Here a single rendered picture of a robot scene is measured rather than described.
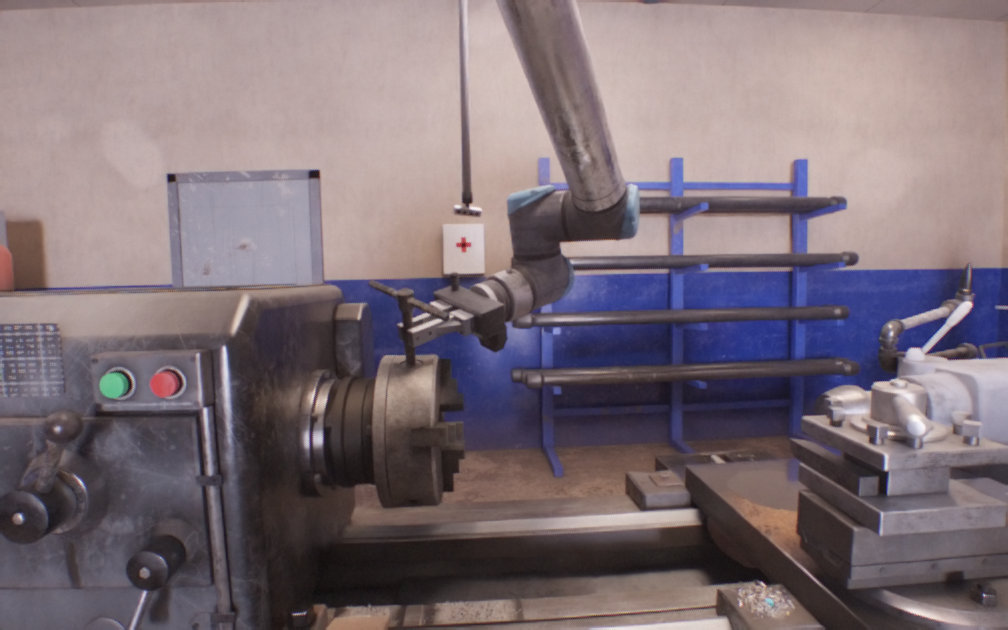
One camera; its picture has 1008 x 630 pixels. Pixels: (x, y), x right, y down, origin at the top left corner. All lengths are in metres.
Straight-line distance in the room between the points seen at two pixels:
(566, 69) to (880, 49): 4.79
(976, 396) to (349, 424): 1.07
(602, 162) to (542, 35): 0.21
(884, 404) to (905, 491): 0.11
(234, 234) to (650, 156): 3.16
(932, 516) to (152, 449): 0.91
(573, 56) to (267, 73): 3.83
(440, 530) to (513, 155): 3.22
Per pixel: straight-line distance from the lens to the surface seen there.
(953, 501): 0.83
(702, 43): 4.60
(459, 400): 0.90
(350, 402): 0.84
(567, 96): 0.69
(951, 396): 1.18
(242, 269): 4.17
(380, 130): 4.06
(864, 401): 1.08
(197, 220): 4.33
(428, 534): 1.10
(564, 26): 0.65
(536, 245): 0.91
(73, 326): 0.77
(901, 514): 0.76
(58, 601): 0.87
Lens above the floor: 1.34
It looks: 4 degrees down
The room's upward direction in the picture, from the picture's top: 1 degrees counter-clockwise
